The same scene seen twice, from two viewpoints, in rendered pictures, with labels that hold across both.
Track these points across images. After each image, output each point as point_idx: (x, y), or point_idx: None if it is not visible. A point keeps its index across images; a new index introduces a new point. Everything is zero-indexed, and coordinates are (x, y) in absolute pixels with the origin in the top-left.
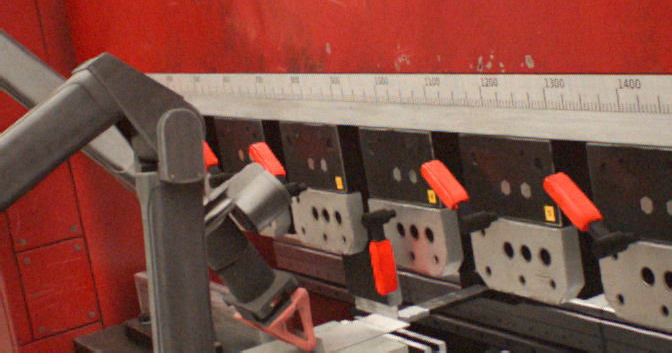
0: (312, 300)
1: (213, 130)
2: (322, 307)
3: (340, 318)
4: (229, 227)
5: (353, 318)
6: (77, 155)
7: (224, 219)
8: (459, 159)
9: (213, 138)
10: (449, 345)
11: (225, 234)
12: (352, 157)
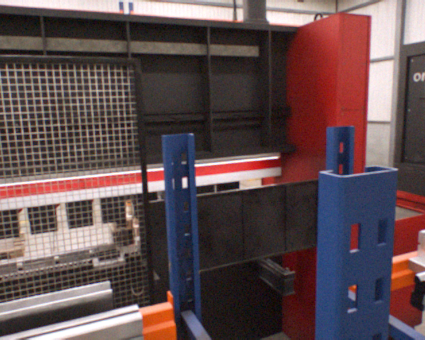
0: (306, 249)
1: (216, 185)
2: (307, 253)
3: (311, 260)
4: (161, 195)
5: (314, 262)
6: (272, 183)
7: (161, 194)
8: (132, 197)
9: (216, 186)
10: (254, 266)
11: (160, 196)
12: (162, 194)
